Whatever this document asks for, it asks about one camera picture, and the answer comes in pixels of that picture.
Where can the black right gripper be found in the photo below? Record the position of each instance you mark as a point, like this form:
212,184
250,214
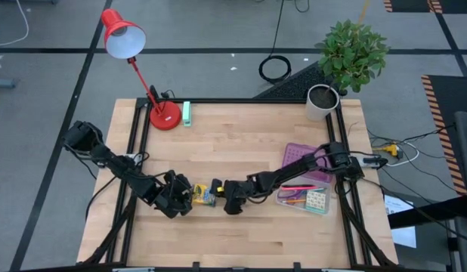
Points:
235,196

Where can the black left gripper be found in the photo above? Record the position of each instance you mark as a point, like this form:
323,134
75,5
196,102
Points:
175,196

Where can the pink pencil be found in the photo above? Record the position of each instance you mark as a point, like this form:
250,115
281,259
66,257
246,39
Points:
290,188

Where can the orange pencil with red eraser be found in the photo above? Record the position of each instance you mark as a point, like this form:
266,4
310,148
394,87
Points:
294,201

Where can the black gel pen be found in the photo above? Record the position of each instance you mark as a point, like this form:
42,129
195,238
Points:
305,185

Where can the teal sticky note pad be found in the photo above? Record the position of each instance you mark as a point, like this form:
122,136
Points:
316,202

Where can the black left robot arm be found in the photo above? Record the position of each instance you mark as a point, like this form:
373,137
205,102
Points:
116,164

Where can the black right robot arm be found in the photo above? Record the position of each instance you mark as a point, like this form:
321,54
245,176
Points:
286,174

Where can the mint green stapler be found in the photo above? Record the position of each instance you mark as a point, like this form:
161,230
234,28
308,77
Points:
186,113

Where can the purple pencil case lid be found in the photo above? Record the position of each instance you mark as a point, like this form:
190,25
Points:
294,155

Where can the clear plastic pencil case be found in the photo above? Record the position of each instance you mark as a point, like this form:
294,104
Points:
299,209

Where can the red desk lamp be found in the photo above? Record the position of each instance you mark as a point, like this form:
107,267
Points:
165,117

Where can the black textured floor mat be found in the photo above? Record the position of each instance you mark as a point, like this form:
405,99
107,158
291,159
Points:
294,87

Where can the yellow power plug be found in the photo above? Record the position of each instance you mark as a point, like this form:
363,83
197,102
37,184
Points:
390,149

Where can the potted green plant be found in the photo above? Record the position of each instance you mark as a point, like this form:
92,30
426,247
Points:
350,56

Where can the white paper sheet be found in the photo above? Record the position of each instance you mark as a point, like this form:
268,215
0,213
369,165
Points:
403,234

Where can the large black striped-edge mat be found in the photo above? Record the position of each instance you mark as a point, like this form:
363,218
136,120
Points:
452,98

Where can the small black striped-edge mat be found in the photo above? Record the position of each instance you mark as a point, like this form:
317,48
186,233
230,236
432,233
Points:
407,4

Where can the black aluminium table frame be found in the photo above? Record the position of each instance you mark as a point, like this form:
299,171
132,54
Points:
237,100

